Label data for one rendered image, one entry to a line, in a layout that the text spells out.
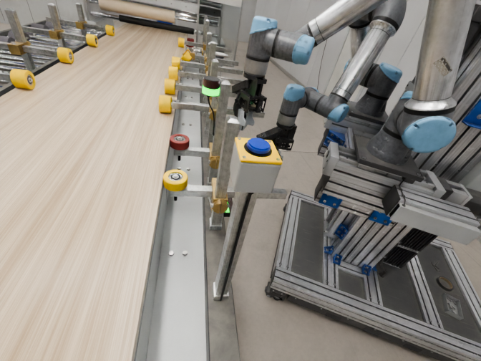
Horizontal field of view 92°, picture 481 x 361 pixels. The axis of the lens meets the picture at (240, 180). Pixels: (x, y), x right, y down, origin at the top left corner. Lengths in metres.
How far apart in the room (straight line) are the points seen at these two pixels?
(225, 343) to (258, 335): 0.79
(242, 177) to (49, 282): 0.45
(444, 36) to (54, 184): 1.07
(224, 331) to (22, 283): 0.47
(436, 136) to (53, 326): 0.97
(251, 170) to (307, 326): 1.36
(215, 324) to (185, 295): 0.17
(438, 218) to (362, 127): 0.64
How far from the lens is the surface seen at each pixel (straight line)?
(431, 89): 0.81
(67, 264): 0.65
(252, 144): 0.38
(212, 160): 0.97
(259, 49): 0.79
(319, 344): 1.63
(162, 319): 0.85
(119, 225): 0.68
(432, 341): 1.74
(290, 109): 0.97
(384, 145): 0.99
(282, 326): 1.58
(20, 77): 1.47
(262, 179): 0.39
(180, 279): 0.89
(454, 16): 0.79
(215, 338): 0.75
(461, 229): 1.09
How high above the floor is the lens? 1.42
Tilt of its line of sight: 38 degrees down
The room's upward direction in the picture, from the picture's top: 13 degrees clockwise
